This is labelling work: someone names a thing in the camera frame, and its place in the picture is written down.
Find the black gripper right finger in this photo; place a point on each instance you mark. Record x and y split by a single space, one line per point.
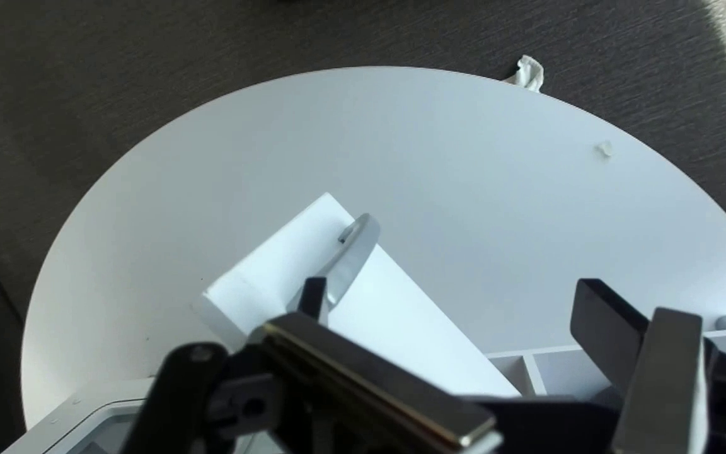
665 380

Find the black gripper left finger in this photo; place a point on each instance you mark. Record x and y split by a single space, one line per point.
364 380

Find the white toy kitchen cabinet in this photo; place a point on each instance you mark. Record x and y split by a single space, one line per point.
547 374

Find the white table edge clip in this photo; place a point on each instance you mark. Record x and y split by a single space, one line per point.
527 74

